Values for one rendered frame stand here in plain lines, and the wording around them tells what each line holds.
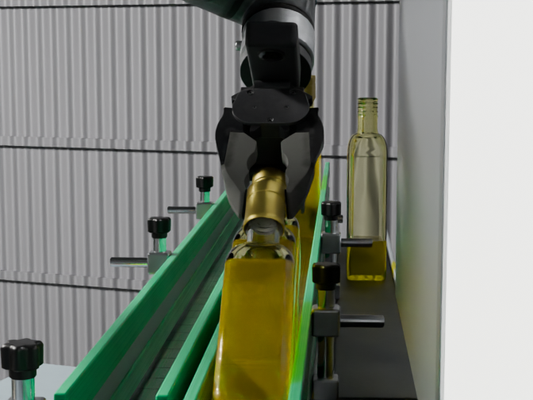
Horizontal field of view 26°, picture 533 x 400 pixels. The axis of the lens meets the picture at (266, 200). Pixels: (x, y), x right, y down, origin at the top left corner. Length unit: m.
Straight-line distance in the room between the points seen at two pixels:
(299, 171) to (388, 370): 0.29
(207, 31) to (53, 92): 0.57
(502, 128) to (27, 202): 3.53
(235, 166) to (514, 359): 0.68
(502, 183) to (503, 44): 0.05
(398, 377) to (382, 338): 0.16
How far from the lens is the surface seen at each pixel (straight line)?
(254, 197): 0.99
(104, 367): 0.98
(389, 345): 1.32
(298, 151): 1.04
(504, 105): 0.40
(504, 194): 0.39
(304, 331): 1.02
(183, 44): 3.60
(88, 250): 3.80
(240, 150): 1.04
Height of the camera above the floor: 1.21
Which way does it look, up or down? 7 degrees down
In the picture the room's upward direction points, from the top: straight up
